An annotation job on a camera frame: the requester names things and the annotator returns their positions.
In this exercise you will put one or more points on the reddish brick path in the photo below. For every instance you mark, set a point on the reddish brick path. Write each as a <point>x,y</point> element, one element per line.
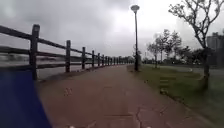
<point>106,90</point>

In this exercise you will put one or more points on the stone kerb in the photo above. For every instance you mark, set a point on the stone kerb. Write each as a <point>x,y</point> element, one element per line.
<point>56,78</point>

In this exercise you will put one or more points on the row of trees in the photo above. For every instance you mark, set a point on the row of trees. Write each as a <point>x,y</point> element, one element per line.
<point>166,45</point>

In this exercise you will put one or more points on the grey water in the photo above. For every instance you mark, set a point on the grey water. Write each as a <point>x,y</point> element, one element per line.
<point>50,71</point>

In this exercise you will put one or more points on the grass strip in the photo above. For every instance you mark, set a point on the grass strip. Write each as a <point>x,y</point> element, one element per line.
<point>180,85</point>

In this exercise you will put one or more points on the grey road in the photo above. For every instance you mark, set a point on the grey road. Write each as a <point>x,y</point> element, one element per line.
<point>186,69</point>

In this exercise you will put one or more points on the thin bare tree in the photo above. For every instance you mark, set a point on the thin bare tree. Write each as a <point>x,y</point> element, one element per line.
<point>206,70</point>

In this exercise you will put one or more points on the tall grey building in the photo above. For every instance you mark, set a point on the tall grey building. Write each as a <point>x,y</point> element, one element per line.
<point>216,45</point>

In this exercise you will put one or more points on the street lamp post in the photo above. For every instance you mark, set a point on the street lamp post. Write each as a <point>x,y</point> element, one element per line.
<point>136,40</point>

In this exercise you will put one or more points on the dark wooden rail fence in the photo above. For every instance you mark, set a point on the dark wooden rail fence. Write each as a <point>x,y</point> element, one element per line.
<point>34,50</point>

